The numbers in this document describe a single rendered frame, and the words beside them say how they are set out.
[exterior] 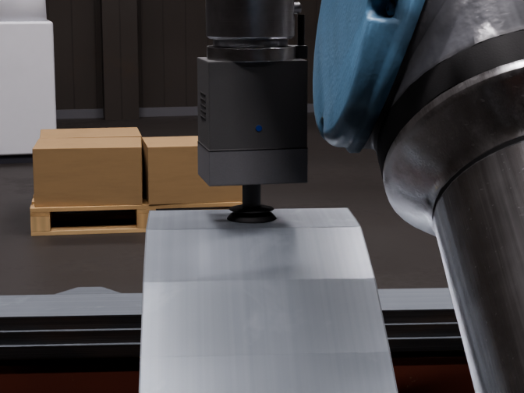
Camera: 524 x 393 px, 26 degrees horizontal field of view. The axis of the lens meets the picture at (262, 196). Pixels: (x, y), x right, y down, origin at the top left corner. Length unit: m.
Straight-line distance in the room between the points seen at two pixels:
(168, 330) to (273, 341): 0.08
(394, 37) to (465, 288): 0.10
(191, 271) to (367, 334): 0.15
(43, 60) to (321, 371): 6.96
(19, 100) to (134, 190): 2.31
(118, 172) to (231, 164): 4.62
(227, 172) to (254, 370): 0.20
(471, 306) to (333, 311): 0.46
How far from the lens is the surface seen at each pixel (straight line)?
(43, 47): 7.71
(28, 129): 7.75
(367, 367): 0.82
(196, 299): 0.86
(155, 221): 0.98
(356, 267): 0.90
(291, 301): 0.86
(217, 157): 0.94
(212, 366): 0.81
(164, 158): 5.54
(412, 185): 0.43
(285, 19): 0.94
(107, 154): 5.54
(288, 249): 0.92
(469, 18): 0.42
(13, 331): 1.32
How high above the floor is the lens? 1.24
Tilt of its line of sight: 11 degrees down
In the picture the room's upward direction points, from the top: straight up
